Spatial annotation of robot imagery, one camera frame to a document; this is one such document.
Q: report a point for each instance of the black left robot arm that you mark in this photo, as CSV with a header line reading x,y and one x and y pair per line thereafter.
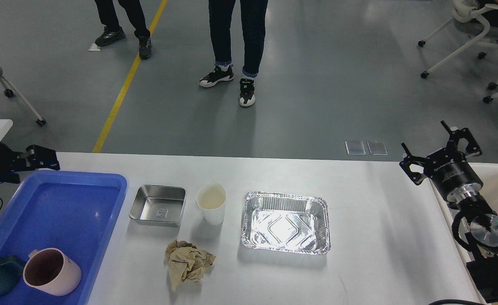
x,y
34,157

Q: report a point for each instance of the floor socket plate left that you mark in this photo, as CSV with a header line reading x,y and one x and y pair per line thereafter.
x,y
355,147

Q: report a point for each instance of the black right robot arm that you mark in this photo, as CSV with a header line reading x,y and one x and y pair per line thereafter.
x,y
475,224

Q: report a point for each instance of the blue plastic tray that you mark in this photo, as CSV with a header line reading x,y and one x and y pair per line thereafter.
x,y
75,212

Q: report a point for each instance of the pink mug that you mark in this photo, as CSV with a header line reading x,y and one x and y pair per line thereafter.
x,y
51,271

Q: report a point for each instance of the white office chair right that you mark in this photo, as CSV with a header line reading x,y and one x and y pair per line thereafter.
x,y
478,19

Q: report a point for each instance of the crumpled brown paper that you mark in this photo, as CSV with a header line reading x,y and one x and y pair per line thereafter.
x,y
186,262

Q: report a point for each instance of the aluminium foil tray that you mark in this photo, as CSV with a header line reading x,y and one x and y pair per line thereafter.
x,y
285,223

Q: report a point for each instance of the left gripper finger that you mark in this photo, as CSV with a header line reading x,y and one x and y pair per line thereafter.
x,y
37,157

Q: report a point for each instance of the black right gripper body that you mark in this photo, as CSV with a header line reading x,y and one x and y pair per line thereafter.
x,y
449,171

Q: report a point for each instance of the white paper on floor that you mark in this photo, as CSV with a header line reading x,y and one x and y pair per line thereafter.
x,y
94,48

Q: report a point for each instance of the floor socket plate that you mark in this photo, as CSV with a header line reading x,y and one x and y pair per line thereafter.
x,y
377,147
355,147

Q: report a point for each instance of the white paper cup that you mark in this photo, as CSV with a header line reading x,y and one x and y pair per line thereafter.
x,y
211,199

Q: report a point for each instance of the stainless steel rectangular container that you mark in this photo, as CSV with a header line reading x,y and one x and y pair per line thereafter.
x,y
158,205

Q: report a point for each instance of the white plastic bin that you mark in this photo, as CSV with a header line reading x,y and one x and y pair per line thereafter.
x,y
488,173

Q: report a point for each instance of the floor socket plate right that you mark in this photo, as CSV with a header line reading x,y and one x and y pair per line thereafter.
x,y
377,147

